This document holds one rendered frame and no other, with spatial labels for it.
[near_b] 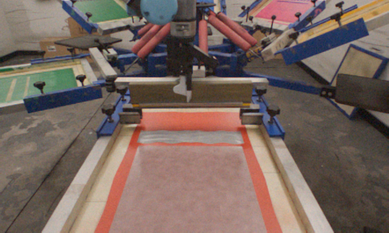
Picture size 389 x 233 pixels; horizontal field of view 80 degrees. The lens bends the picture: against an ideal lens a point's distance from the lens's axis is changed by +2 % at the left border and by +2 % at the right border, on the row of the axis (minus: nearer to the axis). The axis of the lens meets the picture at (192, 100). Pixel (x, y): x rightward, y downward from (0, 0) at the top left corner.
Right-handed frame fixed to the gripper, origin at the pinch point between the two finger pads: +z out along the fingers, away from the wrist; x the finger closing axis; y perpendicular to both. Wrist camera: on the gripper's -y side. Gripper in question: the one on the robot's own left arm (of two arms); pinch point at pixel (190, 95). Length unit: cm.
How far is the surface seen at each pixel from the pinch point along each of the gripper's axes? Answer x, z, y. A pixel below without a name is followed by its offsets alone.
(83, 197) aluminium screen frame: 31.6, 12.1, 25.2
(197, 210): 33.6, 13.6, -2.2
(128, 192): 28.4, 13.6, 15.2
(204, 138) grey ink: 6.7, 13.0, -4.9
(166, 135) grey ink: 4.9, 13.0, 8.2
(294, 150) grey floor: -104, 109, -97
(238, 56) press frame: -65, 5, -28
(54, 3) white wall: -415, 6, 273
